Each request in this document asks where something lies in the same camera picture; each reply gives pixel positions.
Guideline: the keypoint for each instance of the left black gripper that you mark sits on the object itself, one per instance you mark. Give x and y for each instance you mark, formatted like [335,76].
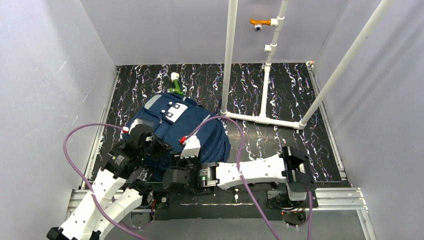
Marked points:
[154,145]

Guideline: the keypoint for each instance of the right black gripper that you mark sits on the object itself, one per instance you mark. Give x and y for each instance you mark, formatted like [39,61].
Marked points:
[185,162]

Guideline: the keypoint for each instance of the navy blue student backpack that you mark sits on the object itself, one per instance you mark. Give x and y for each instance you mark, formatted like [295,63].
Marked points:
[173,116]

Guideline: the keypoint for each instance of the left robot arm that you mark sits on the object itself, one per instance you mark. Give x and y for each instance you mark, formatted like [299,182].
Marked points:
[98,213]

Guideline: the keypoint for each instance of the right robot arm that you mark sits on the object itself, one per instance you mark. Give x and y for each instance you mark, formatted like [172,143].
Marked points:
[291,167]

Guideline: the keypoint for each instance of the green white pipe fitting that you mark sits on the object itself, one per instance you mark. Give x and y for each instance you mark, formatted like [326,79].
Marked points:
[174,77]

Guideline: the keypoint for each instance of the orange tap on pipe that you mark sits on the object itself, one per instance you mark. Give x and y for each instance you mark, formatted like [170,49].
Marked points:
[258,24]

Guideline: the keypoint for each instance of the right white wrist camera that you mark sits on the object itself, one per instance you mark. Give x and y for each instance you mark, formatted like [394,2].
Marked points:
[191,147]

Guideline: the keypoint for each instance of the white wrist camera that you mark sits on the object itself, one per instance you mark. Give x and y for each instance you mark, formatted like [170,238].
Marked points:
[191,147]
[137,126]

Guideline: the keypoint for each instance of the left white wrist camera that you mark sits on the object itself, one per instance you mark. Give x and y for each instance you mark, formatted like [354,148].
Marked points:
[137,126]

